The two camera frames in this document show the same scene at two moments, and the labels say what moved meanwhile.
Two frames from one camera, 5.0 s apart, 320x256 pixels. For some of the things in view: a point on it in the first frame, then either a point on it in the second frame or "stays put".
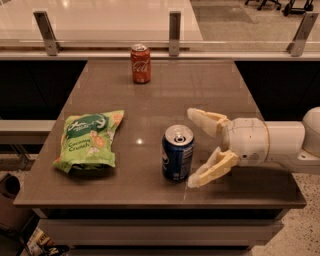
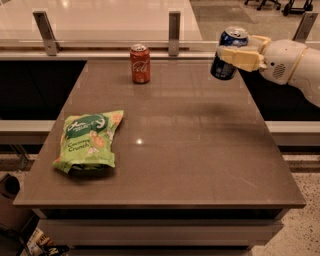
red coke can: x=141 y=63 stays put
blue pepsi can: x=177 y=152 -> x=232 y=36
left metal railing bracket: x=47 y=33 stays put
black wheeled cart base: x=288 y=8 stays put
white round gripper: x=246 y=139 -> x=281 y=61
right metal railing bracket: x=296 y=45 stays put
